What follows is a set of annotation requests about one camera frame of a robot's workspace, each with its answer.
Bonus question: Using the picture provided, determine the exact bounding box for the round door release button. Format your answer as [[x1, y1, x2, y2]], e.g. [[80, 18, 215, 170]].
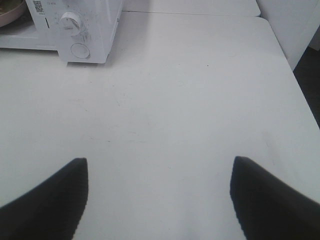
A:
[[70, 43, 90, 59]]

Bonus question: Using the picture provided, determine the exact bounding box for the warning label sticker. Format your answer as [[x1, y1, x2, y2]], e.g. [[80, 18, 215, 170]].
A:
[[32, 0, 45, 15]]

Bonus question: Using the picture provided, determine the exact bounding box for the white lower timer knob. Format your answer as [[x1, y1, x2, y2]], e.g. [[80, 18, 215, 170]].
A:
[[58, 11, 83, 37]]

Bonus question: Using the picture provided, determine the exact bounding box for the white microwave oven body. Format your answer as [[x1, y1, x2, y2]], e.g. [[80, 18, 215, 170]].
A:
[[0, 0, 124, 64]]

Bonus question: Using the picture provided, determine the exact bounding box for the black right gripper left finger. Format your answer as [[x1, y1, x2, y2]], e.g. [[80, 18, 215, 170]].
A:
[[0, 158, 88, 240]]

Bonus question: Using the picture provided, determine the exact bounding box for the pink round plate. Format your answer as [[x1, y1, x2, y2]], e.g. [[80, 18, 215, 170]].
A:
[[0, 0, 27, 27]]

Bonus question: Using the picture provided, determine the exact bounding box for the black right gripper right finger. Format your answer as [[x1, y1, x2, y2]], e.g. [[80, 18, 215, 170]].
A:
[[229, 156, 320, 240]]

